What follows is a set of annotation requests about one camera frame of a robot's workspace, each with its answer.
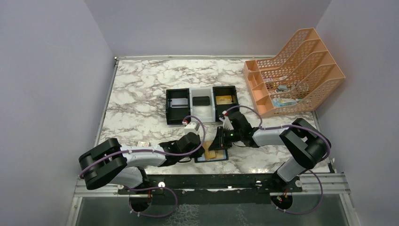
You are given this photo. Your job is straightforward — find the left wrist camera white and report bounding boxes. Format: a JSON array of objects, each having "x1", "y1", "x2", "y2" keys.
[{"x1": 184, "y1": 121, "x2": 200, "y2": 135}]

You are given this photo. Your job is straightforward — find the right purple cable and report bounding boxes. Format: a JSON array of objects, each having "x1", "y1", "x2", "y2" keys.
[{"x1": 219, "y1": 105, "x2": 331, "y2": 216}]

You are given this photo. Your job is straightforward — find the black card in tray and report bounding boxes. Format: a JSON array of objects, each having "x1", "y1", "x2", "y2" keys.
[{"x1": 192, "y1": 96, "x2": 211, "y2": 106}]

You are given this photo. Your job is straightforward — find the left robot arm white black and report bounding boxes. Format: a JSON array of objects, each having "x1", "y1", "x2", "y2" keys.
[{"x1": 78, "y1": 132, "x2": 205, "y2": 190}]

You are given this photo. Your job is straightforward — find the gold VIP card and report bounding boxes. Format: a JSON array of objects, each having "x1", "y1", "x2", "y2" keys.
[
  {"x1": 215, "y1": 96, "x2": 234, "y2": 105},
  {"x1": 203, "y1": 141, "x2": 225, "y2": 161}
]

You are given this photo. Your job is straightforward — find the silver card in tray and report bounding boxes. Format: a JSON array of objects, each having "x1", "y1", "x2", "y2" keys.
[{"x1": 170, "y1": 98, "x2": 189, "y2": 108}]

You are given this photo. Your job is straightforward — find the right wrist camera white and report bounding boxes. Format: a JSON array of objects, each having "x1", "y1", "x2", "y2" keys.
[{"x1": 219, "y1": 116, "x2": 234, "y2": 130}]

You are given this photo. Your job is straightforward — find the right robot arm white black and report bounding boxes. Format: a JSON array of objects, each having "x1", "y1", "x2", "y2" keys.
[{"x1": 208, "y1": 112, "x2": 331, "y2": 189}]

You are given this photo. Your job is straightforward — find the black leather card holder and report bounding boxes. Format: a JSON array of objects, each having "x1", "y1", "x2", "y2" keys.
[{"x1": 194, "y1": 141, "x2": 229, "y2": 163}]

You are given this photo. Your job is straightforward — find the black white three-compartment tray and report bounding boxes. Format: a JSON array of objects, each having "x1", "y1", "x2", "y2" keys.
[{"x1": 165, "y1": 86, "x2": 239, "y2": 125}]

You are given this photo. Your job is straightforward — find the items inside file rack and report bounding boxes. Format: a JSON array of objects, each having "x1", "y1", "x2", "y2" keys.
[{"x1": 265, "y1": 76, "x2": 304, "y2": 108}]

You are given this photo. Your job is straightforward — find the orange plastic file rack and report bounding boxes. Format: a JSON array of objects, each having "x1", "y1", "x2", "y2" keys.
[{"x1": 242, "y1": 28, "x2": 345, "y2": 117}]

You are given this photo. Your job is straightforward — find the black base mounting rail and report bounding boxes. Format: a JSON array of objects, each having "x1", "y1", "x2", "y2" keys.
[{"x1": 118, "y1": 173, "x2": 303, "y2": 205}]

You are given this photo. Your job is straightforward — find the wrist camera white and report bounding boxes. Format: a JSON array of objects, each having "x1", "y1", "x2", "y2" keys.
[
  {"x1": 219, "y1": 116, "x2": 234, "y2": 130},
  {"x1": 184, "y1": 121, "x2": 200, "y2": 135}
]

